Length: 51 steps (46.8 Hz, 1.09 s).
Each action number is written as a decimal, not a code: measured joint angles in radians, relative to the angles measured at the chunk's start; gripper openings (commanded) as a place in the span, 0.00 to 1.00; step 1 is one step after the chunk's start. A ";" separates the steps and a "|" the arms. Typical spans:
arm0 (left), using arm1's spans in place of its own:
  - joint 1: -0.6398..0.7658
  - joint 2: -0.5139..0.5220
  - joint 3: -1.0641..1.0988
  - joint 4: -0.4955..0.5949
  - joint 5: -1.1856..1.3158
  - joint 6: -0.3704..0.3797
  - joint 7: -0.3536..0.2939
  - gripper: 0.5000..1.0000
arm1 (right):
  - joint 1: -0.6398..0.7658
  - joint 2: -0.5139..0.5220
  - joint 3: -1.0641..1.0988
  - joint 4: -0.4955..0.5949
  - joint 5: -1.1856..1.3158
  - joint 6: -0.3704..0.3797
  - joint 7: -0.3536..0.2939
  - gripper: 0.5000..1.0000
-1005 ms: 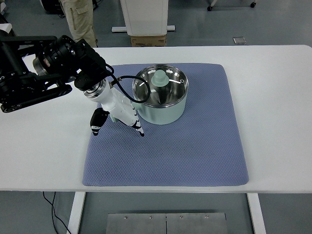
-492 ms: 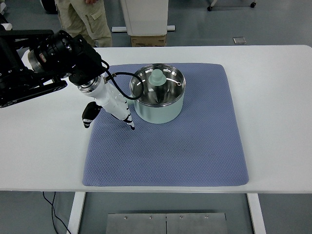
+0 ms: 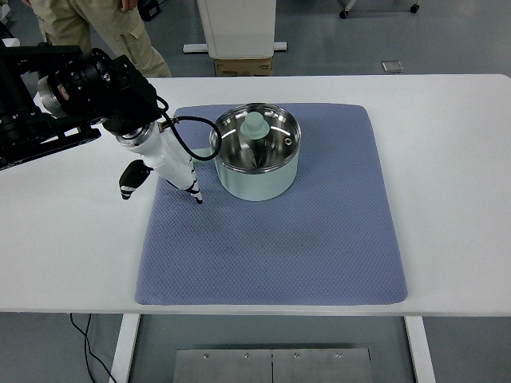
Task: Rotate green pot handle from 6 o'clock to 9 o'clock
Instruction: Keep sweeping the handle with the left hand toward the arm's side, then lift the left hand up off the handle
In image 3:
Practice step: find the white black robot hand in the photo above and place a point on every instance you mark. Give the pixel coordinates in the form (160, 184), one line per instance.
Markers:
(161, 152)

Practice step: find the green pot with handle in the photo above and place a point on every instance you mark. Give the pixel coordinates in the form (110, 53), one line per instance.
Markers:
(259, 152)

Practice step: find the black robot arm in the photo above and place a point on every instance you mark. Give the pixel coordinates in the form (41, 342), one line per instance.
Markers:
(53, 96)

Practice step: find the cardboard box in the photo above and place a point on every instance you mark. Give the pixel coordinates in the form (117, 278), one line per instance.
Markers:
(243, 67)

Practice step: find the person in beige trousers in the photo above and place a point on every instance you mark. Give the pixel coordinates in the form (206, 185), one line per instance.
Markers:
(118, 24)

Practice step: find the blue textured table mat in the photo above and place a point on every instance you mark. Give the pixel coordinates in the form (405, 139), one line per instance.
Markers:
(328, 240)

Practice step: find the chair caster base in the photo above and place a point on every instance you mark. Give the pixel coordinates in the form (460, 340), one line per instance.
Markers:
(353, 8)

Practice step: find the grey floor socket plate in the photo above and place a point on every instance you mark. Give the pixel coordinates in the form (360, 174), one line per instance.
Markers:
(392, 67)

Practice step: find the white cabinet pedestal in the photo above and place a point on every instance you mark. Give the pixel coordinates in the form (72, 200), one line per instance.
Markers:
(237, 30)

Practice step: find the white table frame legs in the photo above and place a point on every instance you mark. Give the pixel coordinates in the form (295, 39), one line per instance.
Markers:
(415, 330)

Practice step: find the grey metal base plate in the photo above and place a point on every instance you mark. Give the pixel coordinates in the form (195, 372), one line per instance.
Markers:
(273, 365)

